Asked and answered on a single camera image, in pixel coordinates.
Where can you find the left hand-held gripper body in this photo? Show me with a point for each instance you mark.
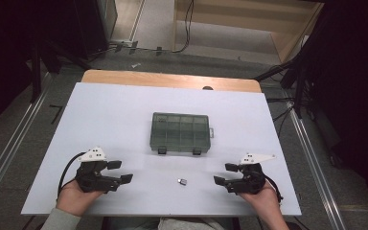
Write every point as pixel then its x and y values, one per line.
pixel 91 179

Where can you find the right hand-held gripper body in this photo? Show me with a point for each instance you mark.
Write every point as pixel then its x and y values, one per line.
pixel 252 179

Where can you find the small black adapter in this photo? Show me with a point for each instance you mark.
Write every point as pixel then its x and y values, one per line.
pixel 182 182

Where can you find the translucent grey compartment box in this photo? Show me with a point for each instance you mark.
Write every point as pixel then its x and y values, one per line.
pixel 180 132

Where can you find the person's right hand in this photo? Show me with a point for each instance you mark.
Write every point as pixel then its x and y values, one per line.
pixel 262 199

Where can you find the person's left hand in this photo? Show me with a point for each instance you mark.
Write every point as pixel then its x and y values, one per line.
pixel 73 198

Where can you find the white table board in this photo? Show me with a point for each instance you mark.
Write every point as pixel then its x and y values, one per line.
pixel 115 121

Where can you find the person's grey clothing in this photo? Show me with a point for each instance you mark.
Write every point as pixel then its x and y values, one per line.
pixel 188 224

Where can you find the small white scrap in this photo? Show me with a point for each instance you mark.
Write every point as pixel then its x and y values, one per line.
pixel 135 65

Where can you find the wooden table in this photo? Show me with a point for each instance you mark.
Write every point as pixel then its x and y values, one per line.
pixel 172 80

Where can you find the black metal stand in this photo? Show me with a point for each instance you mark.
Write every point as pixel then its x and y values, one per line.
pixel 298 86
pixel 35 73

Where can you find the dark cabinet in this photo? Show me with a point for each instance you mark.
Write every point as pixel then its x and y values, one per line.
pixel 96 25

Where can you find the wooden shelf unit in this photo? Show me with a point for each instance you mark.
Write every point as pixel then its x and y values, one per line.
pixel 236 19

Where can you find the metal floor rail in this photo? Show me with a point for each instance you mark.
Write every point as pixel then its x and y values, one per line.
pixel 9 143
pixel 316 166

